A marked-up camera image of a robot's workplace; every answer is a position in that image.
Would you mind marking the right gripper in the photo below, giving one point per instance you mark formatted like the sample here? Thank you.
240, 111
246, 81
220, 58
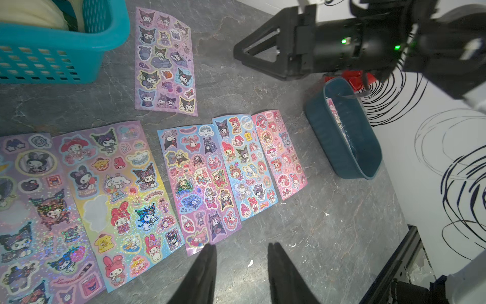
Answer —
369, 41

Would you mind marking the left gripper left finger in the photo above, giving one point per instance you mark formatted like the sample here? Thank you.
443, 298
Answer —
198, 286

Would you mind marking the pink My Melody sticker sheet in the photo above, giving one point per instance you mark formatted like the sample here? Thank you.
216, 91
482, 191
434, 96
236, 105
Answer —
280, 153

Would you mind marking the red cup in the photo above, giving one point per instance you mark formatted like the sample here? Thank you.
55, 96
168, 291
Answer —
355, 79

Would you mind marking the blue glitter sticker sheet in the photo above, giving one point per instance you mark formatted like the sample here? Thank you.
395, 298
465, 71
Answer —
204, 201

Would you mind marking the purple holographic Kuromi sheet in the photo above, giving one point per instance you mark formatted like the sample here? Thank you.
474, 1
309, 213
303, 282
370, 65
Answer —
164, 64

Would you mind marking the purple Kuromi sticker sheet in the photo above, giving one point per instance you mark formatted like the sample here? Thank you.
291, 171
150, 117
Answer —
46, 256

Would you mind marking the teal plastic basket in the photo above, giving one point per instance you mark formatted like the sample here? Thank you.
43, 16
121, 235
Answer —
36, 55

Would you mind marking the dark teal storage box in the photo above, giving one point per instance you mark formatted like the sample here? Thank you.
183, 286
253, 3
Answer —
362, 156

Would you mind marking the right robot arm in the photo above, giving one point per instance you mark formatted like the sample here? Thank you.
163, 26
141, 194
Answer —
406, 88

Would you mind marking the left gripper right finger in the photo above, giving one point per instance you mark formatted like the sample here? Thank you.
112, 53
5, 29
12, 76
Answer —
286, 283

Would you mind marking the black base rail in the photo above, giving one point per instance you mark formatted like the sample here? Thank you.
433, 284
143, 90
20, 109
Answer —
395, 272

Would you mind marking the yellow pink sticker sheet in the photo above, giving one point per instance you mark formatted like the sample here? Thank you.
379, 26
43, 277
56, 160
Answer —
337, 118

